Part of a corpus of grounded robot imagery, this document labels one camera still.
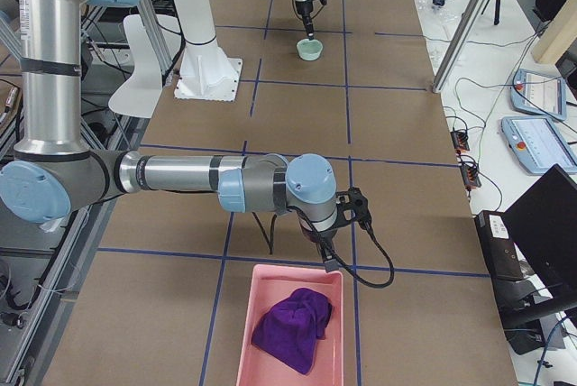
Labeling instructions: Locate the purple microfiber cloth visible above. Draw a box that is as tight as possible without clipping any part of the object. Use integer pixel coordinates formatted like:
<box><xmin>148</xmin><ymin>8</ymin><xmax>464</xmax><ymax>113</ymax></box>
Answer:
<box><xmin>251</xmin><ymin>288</ymin><xmax>333</xmax><ymax>374</ymax></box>

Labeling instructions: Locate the mint green bowl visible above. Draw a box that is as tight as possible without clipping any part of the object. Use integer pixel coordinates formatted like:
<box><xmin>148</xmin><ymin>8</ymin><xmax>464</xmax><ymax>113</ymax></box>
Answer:
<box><xmin>296</xmin><ymin>39</ymin><xmax>324</xmax><ymax>61</ymax></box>

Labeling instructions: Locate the black computer box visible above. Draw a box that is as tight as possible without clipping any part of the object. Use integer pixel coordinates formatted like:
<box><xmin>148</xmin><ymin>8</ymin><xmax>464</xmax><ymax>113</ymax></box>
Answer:
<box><xmin>474</xmin><ymin>210</ymin><xmax>524</xmax><ymax>281</ymax></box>

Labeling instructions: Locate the near teach pendant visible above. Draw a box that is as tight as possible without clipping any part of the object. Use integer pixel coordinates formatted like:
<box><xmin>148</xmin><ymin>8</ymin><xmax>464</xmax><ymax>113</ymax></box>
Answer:
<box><xmin>501</xmin><ymin>116</ymin><xmax>572</xmax><ymax>175</ymax></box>

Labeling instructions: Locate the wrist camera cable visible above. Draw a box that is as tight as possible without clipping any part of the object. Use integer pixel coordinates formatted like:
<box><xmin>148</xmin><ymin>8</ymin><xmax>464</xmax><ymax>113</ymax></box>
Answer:
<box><xmin>297</xmin><ymin>209</ymin><xmax>396</xmax><ymax>289</ymax></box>

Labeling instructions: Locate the orange black connector block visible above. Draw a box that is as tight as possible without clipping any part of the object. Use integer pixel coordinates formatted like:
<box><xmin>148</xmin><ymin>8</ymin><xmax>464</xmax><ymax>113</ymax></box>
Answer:
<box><xmin>451</xmin><ymin>130</ymin><xmax>470</xmax><ymax>153</ymax></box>

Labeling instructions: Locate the teach pendant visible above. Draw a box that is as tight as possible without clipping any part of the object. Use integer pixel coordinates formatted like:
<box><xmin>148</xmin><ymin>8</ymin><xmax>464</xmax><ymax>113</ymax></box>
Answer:
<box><xmin>501</xmin><ymin>116</ymin><xmax>572</xmax><ymax>175</ymax></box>
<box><xmin>510</xmin><ymin>69</ymin><xmax>567</xmax><ymax>122</ymax></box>

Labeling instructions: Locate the black monitor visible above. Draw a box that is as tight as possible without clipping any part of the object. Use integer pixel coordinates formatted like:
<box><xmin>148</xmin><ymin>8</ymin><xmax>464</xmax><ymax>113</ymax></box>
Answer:
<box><xmin>502</xmin><ymin>164</ymin><xmax>576</xmax><ymax>295</ymax></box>

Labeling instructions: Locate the pink plastic tray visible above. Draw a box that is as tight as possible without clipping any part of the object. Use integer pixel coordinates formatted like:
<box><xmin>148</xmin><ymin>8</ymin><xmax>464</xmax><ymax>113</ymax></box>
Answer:
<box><xmin>236</xmin><ymin>264</ymin><xmax>344</xmax><ymax>385</ymax></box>

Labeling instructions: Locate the far teach pendant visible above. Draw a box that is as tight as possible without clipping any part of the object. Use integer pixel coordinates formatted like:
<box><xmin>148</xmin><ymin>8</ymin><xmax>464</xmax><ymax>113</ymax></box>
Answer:
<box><xmin>510</xmin><ymin>69</ymin><xmax>567</xmax><ymax>122</ymax></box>

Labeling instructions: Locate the aluminium frame post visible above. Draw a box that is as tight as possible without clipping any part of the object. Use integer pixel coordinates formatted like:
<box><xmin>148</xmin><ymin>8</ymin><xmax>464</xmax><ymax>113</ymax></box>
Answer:
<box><xmin>431</xmin><ymin>0</ymin><xmax>488</xmax><ymax>93</ymax></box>

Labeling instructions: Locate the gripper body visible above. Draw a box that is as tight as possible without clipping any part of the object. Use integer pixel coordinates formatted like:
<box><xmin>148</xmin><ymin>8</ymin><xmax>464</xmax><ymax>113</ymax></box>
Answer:
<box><xmin>298</xmin><ymin>217</ymin><xmax>337</xmax><ymax>250</ymax></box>
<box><xmin>295</xmin><ymin>0</ymin><xmax>314</xmax><ymax>21</ymax></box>

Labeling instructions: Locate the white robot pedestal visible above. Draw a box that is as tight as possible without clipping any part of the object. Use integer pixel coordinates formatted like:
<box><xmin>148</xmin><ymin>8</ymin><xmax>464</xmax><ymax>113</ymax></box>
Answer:
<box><xmin>173</xmin><ymin>0</ymin><xmax>243</xmax><ymax>102</ymax></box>

